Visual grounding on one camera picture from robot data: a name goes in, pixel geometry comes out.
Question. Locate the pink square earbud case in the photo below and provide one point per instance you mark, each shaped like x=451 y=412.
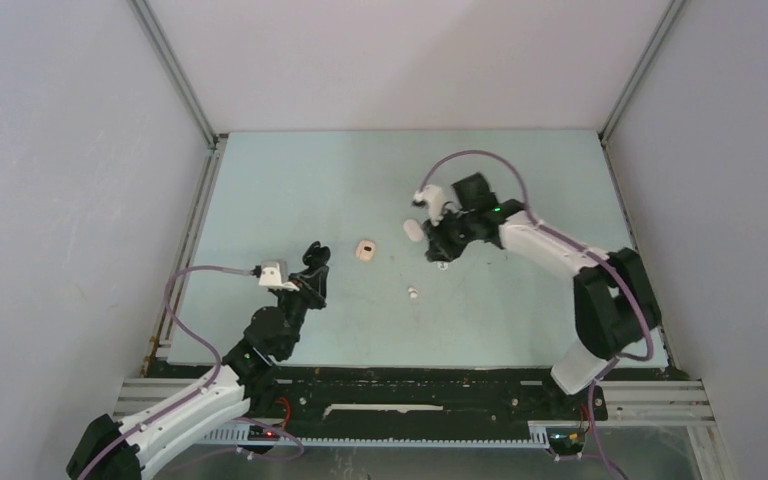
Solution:
x=366 y=250

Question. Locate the white oval earbud case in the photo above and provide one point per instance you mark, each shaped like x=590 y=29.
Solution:
x=413 y=230

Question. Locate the aluminium frame post right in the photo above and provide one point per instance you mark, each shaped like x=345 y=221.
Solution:
x=647 y=59

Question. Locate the black oval earbud case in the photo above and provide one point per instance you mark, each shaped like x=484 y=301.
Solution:
x=317 y=255

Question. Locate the aluminium frame post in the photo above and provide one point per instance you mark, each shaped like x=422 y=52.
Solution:
x=160 y=340
x=647 y=59

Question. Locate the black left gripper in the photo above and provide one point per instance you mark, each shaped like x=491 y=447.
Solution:
x=312 y=286

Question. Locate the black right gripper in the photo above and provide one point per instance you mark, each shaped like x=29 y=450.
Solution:
x=440 y=247

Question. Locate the aluminium frame post left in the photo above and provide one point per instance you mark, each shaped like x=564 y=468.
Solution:
x=160 y=340

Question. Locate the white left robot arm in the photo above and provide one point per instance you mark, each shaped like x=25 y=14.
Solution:
x=242 y=381

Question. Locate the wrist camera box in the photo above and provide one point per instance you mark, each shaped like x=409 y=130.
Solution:
x=274 y=275
x=434 y=200

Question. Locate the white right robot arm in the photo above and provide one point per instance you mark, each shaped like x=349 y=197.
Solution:
x=614 y=303

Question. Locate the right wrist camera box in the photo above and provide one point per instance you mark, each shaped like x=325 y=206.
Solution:
x=434 y=200

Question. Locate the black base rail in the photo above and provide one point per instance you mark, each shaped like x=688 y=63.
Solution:
x=418 y=404

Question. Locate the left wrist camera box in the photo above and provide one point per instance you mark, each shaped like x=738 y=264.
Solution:
x=274 y=275

